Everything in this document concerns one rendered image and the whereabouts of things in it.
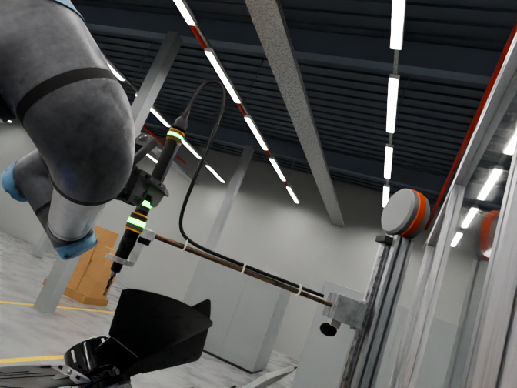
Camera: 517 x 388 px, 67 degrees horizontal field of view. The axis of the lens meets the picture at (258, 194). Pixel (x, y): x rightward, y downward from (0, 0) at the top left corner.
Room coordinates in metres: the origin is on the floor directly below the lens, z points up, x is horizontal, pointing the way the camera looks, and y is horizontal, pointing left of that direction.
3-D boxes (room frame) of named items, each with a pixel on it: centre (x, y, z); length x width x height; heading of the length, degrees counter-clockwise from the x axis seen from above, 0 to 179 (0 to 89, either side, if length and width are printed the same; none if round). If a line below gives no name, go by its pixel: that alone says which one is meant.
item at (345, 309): (1.14, -0.35, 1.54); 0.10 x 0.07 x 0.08; 102
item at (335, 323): (1.13, -0.32, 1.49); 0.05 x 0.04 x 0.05; 102
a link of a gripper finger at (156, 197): (0.99, 0.24, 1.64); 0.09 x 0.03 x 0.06; 147
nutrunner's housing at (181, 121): (1.01, 0.26, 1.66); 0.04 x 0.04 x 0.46
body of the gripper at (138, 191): (0.90, 0.30, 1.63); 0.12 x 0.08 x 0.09; 157
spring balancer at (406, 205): (1.16, -0.44, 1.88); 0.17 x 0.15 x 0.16; 157
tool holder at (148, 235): (1.01, 0.25, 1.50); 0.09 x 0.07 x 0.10; 102
